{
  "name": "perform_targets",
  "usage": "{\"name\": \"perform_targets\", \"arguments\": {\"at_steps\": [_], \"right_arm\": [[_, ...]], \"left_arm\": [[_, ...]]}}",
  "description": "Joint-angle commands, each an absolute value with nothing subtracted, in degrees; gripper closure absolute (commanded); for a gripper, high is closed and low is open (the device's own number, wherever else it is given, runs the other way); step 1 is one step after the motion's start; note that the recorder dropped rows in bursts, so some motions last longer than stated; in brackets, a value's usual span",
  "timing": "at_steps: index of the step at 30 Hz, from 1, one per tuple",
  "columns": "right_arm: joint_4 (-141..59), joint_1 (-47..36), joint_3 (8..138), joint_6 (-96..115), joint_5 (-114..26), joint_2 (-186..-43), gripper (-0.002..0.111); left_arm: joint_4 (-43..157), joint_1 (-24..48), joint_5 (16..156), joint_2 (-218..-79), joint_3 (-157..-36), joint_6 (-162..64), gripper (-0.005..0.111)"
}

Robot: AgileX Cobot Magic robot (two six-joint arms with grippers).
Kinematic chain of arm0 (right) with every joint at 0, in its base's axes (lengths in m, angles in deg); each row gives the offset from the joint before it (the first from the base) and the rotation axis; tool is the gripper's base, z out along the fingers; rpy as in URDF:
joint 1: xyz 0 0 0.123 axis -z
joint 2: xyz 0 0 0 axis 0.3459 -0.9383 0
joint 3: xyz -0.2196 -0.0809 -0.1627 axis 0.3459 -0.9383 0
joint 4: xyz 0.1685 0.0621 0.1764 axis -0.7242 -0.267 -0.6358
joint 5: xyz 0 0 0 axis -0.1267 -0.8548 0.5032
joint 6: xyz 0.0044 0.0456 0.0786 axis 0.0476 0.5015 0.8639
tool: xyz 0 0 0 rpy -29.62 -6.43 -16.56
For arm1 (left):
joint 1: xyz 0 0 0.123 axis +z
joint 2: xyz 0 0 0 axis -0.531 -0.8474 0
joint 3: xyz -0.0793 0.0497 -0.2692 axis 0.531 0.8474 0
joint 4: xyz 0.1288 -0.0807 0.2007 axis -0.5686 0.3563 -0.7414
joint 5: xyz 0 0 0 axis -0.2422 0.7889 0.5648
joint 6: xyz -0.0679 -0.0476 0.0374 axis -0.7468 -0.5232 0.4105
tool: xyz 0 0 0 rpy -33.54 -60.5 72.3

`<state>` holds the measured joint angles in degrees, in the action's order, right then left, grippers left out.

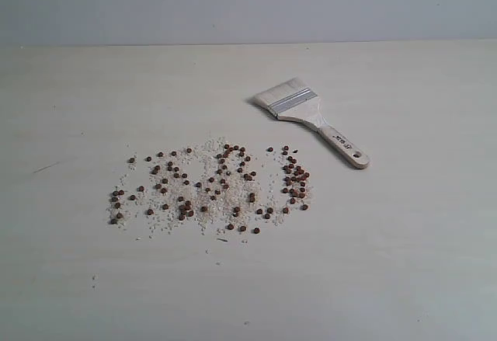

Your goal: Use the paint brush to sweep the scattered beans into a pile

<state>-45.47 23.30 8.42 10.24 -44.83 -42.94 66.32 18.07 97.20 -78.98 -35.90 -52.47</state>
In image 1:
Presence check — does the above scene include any red beans and rice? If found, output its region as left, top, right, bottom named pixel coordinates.
left=106, top=137, right=313, bottom=242

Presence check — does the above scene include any wooden handle paint brush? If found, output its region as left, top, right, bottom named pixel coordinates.
left=250, top=78, right=370, bottom=169

